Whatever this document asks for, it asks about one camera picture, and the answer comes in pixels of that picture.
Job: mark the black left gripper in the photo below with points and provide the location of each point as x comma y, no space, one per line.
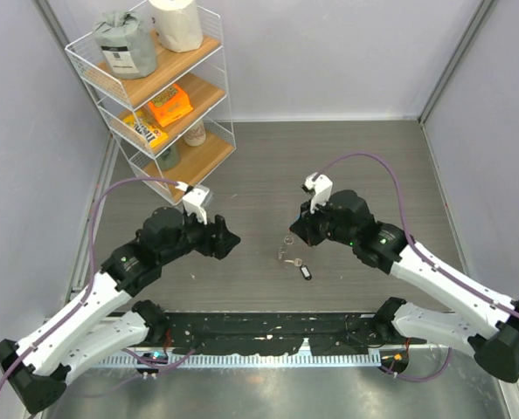
222,243

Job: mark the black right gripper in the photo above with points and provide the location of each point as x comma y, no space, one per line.
306,230

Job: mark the metal key organizer blue handle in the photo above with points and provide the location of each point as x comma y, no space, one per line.
287,241

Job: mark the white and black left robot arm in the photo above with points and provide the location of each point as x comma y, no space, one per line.
41,365

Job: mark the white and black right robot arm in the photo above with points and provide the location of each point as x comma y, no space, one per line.
484,323

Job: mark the silver key with black tag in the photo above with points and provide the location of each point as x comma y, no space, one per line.
300,265

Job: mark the grey green cup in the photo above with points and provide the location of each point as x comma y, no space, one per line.
169,158

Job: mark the white patterned cup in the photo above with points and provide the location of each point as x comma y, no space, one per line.
196,135

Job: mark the orange snack box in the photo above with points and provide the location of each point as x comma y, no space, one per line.
170,105

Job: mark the yellow candy bag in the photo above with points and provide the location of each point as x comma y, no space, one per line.
145,126

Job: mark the grey wrapped paper roll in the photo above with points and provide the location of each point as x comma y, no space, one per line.
126,44

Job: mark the white paper towel roll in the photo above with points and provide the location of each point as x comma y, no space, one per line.
177,24

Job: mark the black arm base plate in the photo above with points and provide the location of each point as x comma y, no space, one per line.
273,334

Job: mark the white slotted cable duct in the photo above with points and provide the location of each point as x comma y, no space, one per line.
301,359

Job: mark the white wire wooden shelf rack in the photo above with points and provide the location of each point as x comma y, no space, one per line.
157,75

